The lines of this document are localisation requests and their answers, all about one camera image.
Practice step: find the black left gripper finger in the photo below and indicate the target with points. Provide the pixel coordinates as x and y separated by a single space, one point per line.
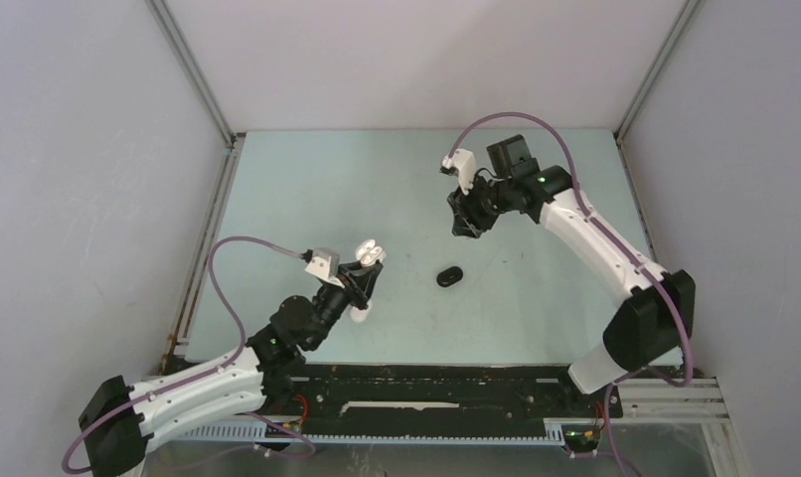
353 270
365 279

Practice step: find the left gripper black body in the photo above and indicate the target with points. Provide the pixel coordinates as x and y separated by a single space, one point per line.
333 299

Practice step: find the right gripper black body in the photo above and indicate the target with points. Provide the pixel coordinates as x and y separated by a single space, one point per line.
491 198

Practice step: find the white oval charging case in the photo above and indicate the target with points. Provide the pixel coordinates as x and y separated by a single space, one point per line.
359 315

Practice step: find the black oval charging case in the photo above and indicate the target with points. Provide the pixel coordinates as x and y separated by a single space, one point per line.
449 276

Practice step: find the white square charging case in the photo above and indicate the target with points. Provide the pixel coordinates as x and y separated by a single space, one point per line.
368 253

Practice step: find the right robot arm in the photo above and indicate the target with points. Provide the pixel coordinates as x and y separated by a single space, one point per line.
655 307

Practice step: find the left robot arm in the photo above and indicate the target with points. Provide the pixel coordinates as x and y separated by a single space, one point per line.
123 422

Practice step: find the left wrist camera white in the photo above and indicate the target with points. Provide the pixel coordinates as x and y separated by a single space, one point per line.
323 264

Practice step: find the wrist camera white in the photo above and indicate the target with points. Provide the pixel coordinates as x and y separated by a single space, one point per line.
323 264
461 163

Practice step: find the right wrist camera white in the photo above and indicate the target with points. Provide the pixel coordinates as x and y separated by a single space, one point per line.
461 163

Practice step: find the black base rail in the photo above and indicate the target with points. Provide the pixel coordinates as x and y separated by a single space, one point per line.
459 403

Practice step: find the left aluminium frame post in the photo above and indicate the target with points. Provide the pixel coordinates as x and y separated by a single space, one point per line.
203 148

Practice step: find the aluminium frame post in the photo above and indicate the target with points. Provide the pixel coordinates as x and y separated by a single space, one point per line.
203 148
680 26

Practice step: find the right aluminium frame post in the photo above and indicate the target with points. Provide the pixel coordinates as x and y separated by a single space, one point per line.
680 26

